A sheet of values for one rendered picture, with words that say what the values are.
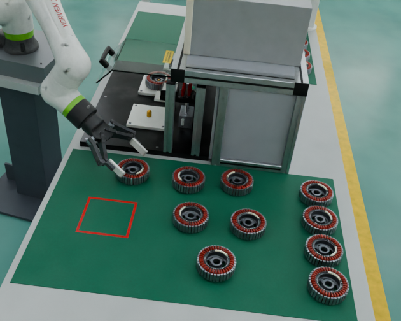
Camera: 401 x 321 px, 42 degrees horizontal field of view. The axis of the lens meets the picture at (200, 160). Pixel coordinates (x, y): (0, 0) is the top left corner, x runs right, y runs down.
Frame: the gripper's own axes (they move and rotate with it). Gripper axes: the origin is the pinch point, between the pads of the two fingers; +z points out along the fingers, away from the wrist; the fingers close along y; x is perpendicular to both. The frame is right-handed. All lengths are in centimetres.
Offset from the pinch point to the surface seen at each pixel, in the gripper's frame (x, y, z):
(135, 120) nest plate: -10.0, -24.7, -11.4
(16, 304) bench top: -2, 60, 6
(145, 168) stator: 0.5, -1.5, 4.6
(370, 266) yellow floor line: -27, -78, 115
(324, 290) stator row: 36, 16, 64
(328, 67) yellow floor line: -70, -269, 49
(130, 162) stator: -3.0, -1.8, -0.8
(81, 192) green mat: -9.0, 16.5, -4.9
